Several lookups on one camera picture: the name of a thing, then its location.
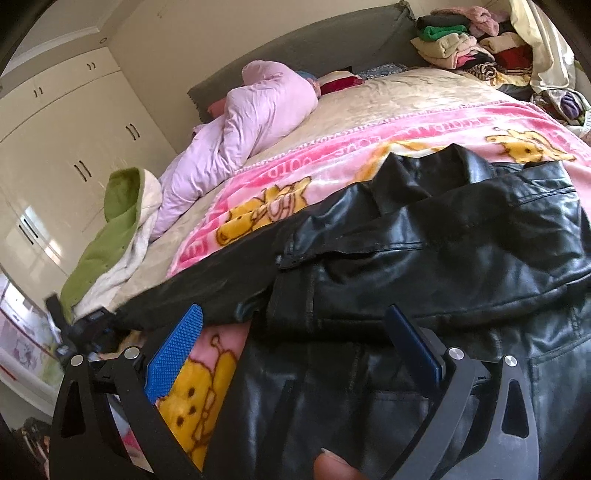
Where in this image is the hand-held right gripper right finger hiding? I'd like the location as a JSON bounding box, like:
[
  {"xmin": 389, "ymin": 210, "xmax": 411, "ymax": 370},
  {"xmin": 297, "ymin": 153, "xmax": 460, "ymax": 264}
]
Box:
[{"xmin": 383, "ymin": 304, "xmax": 542, "ymax": 480}]

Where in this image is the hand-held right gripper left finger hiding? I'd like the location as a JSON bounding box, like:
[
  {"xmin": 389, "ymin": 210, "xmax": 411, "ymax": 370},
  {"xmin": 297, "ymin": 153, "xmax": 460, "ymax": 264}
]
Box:
[{"xmin": 48, "ymin": 304, "xmax": 205, "ymax": 480}]

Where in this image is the black leather jacket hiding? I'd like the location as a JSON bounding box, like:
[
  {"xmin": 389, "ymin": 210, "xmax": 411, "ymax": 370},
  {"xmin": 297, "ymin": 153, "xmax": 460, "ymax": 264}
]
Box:
[{"xmin": 113, "ymin": 145, "xmax": 591, "ymax": 480}]

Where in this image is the pile of folded clothes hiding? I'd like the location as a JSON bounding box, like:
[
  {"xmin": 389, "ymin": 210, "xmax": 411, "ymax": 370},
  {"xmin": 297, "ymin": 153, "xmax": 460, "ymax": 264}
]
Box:
[{"xmin": 411, "ymin": 4, "xmax": 536, "ymax": 88}]

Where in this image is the person's right hand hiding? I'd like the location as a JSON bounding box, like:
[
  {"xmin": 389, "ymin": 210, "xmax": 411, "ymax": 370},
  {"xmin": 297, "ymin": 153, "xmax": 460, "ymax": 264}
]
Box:
[{"xmin": 313, "ymin": 448, "xmax": 376, "ymax": 480}]

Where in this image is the colourful printed mat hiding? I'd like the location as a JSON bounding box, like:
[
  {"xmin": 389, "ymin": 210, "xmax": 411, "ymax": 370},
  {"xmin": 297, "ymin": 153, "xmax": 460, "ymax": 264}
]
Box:
[{"xmin": 0, "ymin": 272, "xmax": 64, "ymax": 385}]

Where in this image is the green and white fleece blanket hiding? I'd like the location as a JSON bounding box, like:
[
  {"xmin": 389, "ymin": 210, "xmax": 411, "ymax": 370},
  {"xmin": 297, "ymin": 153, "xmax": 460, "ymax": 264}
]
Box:
[{"xmin": 60, "ymin": 167, "xmax": 163, "ymax": 320}]

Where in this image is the cream wardrobe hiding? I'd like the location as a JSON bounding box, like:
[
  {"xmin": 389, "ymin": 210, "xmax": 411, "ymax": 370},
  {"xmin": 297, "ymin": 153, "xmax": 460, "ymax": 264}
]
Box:
[{"xmin": 0, "ymin": 44, "xmax": 178, "ymax": 296}]

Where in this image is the pink cartoon printed blanket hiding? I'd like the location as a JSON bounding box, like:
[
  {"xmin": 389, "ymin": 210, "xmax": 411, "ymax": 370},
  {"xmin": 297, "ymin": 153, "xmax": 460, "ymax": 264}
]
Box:
[{"xmin": 145, "ymin": 99, "xmax": 591, "ymax": 476}]

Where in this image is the beige bedspread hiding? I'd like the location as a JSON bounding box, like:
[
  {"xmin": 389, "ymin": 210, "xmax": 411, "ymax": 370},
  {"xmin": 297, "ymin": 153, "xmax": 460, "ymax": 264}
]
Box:
[{"xmin": 111, "ymin": 67, "xmax": 509, "ymax": 305}]

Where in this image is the pink quilted jacket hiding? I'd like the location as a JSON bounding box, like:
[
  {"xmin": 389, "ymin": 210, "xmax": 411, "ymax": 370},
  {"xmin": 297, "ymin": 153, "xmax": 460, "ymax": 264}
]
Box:
[{"xmin": 152, "ymin": 60, "xmax": 321, "ymax": 238}]

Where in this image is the red pillow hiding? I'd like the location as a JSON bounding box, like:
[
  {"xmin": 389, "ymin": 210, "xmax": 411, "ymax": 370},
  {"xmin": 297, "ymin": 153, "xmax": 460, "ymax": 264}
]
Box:
[{"xmin": 318, "ymin": 71, "xmax": 366, "ymax": 96}]

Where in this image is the blue patterned pillow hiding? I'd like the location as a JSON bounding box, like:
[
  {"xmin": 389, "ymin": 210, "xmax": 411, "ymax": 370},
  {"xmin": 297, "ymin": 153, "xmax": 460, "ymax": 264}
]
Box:
[{"xmin": 355, "ymin": 62, "xmax": 410, "ymax": 80}]

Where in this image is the purple and white cloth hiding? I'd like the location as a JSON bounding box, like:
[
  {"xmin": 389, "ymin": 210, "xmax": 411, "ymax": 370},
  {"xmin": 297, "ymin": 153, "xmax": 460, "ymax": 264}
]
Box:
[{"xmin": 531, "ymin": 88, "xmax": 591, "ymax": 137}]

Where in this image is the grey headboard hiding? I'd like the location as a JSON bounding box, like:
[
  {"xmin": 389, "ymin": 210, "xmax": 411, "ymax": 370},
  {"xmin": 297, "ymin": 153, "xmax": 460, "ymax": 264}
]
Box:
[{"xmin": 187, "ymin": 0, "xmax": 416, "ymax": 125}]

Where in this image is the cream curtain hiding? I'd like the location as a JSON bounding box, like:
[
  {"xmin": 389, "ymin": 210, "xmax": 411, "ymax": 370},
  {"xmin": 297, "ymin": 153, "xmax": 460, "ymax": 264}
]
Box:
[{"xmin": 510, "ymin": 0, "xmax": 579, "ymax": 99}]

